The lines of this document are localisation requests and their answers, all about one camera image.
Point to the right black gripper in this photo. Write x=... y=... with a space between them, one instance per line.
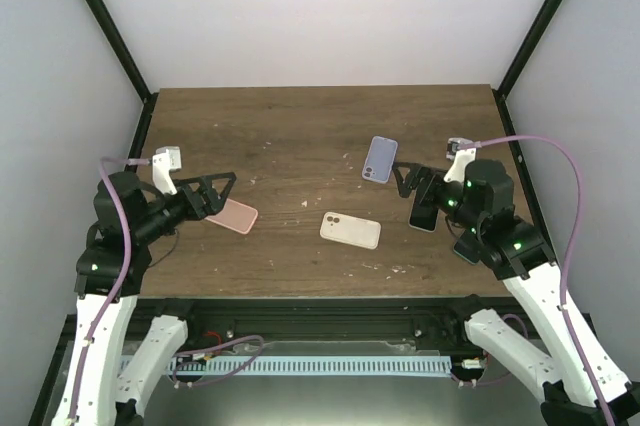
x=432 y=178

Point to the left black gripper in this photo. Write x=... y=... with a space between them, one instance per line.
x=214 y=205

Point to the purple phone case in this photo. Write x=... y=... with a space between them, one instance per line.
x=379 y=160

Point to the black phone silver edge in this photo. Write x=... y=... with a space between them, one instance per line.
x=422 y=218

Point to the beige phone case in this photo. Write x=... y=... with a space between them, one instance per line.
x=350 y=230

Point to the black phone green edge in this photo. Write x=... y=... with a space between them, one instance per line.
x=466 y=252

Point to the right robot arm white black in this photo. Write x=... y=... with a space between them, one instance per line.
x=574 y=380

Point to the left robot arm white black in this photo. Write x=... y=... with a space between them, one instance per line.
x=131 y=215

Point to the pink phone case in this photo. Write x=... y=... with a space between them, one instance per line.
x=235 y=216

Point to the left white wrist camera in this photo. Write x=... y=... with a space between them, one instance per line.
x=165 y=161

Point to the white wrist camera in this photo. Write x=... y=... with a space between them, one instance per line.
x=165 y=161
x=461 y=152

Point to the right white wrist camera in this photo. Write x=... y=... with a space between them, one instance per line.
x=461 y=152

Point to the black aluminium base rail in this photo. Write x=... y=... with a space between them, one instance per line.
x=433 y=323

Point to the light blue slotted cable duct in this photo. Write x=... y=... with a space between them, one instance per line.
x=403 y=366

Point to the right black frame post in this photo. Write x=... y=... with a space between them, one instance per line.
x=535 y=33

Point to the black frame post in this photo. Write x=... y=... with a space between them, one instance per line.
x=535 y=33
x=116 y=41

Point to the left black frame post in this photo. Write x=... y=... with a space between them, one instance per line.
x=116 y=41

